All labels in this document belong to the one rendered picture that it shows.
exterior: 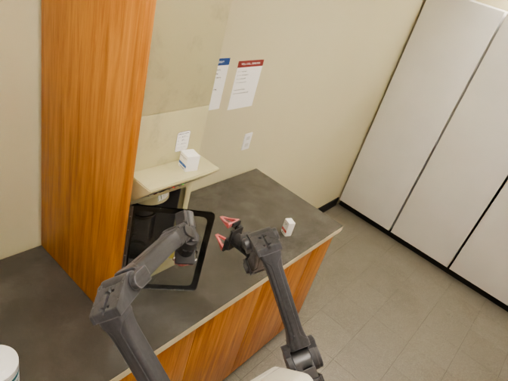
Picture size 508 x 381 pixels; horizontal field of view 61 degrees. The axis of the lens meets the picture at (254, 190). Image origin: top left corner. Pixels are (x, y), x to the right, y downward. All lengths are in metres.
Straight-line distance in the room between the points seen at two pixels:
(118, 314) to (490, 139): 3.48
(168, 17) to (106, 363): 1.13
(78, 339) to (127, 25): 1.06
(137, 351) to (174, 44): 0.85
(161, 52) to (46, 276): 1.02
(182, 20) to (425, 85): 3.03
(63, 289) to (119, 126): 0.79
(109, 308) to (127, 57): 0.63
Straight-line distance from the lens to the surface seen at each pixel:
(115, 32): 1.27
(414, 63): 4.15
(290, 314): 1.33
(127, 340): 1.05
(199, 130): 1.61
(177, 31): 1.37
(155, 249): 1.23
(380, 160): 4.37
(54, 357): 1.68
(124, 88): 1.26
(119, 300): 1.02
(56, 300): 1.83
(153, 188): 1.42
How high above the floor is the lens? 2.30
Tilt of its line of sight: 31 degrees down
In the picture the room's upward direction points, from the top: 17 degrees clockwise
